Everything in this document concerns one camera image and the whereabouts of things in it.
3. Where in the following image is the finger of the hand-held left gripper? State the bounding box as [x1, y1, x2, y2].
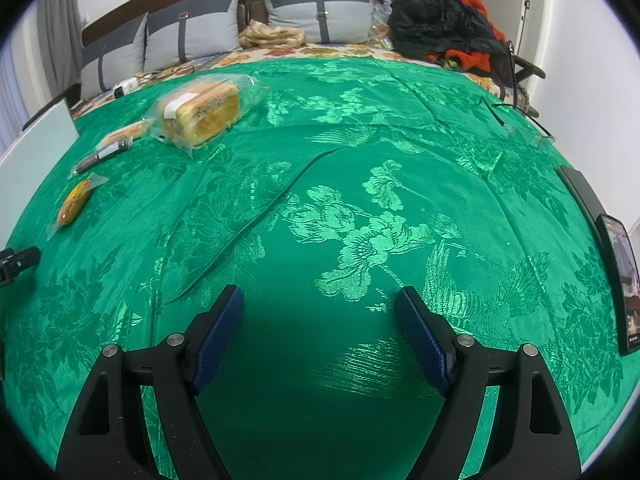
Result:
[0, 246, 42, 288]

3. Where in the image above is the black smartphone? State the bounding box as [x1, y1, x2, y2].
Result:
[595, 214, 640, 356]

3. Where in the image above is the black chair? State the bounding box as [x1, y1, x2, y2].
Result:
[492, 40, 547, 111]

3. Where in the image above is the white board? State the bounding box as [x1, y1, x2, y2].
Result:
[0, 99, 81, 206]

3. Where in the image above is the black rectangular device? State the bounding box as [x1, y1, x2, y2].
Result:
[556, 165, 607, 221]

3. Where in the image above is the beige patterned cloth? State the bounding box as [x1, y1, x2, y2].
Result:
[237, 19, 307, 51]

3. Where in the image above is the cream biscuit packet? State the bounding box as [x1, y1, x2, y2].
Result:
[95, 120, 151, 148]

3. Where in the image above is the clear bread cake packet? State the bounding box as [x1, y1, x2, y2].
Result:
[145, 74, 268, 158]

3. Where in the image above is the black chocolate bar packet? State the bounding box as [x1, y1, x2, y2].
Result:
[67, 139, 135, 178]

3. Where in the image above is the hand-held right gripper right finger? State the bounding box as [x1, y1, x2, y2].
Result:
[395, 285, 583, 480]

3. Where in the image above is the thin black cable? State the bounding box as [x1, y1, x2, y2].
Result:
[479, 97, 556, 141]

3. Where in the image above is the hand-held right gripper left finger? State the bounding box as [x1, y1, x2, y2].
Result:
[55, 284, 246, 480]

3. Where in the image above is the clear plastic bag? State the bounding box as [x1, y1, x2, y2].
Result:
[370, 7, 396, 51]

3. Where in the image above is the black jacket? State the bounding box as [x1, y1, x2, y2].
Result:
[387, 0, 508, 61]

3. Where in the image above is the corn print snack packet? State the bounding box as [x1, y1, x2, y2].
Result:
[46, 172, 108, 238]

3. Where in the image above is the green embroidered blanket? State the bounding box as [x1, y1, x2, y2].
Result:
[0, 57, 636, 480]

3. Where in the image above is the orange garment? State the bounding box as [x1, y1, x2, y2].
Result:
[425, 0, 503, 71]

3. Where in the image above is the floral bed sheet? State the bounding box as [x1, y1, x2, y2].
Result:
[70, 42, 501, 111]

